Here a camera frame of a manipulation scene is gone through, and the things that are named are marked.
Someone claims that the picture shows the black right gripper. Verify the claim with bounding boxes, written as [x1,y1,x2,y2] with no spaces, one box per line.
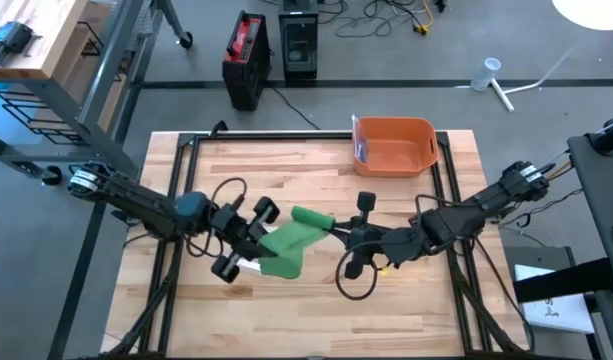
[327,191,390,280]

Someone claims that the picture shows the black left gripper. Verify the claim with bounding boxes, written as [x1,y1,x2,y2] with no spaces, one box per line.
[210,196,281,285]

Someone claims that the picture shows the green elastic bandage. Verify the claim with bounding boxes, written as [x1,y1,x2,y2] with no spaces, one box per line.
[258,205,336,280]

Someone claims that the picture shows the orange plastic basket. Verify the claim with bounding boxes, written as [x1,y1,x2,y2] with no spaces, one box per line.
[351,116,439,179]

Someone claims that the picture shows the red and black case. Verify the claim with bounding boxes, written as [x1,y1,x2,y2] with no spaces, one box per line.
[221,9,272,112]

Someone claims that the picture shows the black computer tower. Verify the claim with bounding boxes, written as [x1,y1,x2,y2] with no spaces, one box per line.
[278,0,320,84]

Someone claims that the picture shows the white cylinder container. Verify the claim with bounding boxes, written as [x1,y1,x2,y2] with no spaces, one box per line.
[469,56,502,93]

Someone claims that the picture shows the white printed box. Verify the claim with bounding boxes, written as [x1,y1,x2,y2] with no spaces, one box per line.
[514,263,597,335]

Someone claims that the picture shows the black equipment stand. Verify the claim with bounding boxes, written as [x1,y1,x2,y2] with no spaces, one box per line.
[513,117,613,360]

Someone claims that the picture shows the wheeled wooden-top cart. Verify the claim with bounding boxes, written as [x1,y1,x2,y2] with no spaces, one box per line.
[0,0,195,187]

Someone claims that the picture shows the black handheld device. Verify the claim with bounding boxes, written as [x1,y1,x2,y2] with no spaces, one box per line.
[0,20,40,67]

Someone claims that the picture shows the white floor lamp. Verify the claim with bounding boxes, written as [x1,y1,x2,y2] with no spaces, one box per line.
[453,0,613,114]

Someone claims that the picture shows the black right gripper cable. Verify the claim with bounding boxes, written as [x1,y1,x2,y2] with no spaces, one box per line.
[334,194,468,302]

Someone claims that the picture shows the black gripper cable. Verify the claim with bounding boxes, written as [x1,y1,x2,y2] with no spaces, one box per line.
[185,177,248,259]
[334,194,468,302]

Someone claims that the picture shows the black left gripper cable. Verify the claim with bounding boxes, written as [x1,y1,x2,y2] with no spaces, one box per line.
[185,177,248,259]

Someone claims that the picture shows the black aluminium table frame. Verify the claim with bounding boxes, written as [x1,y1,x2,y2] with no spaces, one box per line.
[80,130,537,360]

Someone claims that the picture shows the black floor cable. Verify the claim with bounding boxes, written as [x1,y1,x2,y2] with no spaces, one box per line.
[269,85,322,132]

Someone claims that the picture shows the tangled floor cables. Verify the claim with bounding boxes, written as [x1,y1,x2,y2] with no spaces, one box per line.
[318,0,450,40]

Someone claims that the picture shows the black wire rack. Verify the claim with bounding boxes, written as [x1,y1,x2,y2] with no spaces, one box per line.
[0,19,125,147]

